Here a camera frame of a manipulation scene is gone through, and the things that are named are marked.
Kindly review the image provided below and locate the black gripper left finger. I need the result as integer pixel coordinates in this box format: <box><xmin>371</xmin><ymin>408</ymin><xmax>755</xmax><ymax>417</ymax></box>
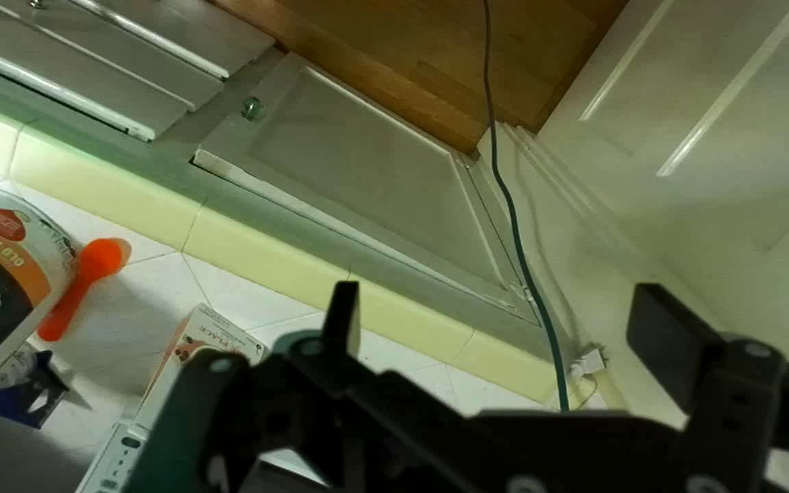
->
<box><xmin>122</xmin><ymin>278</ymin><xmax>506</xmax><ymax>493</ymax></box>

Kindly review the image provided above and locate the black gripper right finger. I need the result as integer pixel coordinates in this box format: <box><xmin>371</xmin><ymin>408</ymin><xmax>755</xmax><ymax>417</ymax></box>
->
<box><xmin>625</xmin><ymin>281</ymin><xmax>789</xmax><ymax>493</ymax></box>

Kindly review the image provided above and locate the grey lower cabinet door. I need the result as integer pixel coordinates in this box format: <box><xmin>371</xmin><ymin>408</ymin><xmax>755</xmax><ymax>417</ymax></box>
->
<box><xmin>188</xmin><ymin>51</ymin><xmax>541</xmax><ymax>323</ymax></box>

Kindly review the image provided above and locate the white printed cardboard box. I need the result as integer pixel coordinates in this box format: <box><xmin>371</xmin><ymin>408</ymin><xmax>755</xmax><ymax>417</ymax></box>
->
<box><xmin>73</xmin><ymin>300</ymin><xmax>273</xmax><ymax>493</ymax></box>

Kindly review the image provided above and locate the round metal cabinet knob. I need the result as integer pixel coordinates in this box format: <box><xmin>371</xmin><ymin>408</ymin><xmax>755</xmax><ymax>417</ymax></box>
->
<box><xmin>238</xmin><ymin>93</ymin><xmax>264</xmax><ymax>124</ymax></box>

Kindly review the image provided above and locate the Quaker oats canister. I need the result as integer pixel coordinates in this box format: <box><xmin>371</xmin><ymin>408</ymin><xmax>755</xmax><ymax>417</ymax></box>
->
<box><xmin>0</xmin><ymin>187</ymin><xmax>81</xmax><ymax>411</ymax></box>

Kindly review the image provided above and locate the grey lower drawer unit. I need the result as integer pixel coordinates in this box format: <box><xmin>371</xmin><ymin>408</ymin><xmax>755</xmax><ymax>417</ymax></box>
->
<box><xmin>0</xmin><ymin>0</ymin><xmax>280</xmax><ymax>145</ymax></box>

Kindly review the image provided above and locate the white wall plug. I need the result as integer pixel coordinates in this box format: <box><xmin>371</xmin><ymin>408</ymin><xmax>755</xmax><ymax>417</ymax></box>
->
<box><xmin>566</xmin><ymin>339</ymin><xmax>608</xmax><ymax>384</ymax></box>

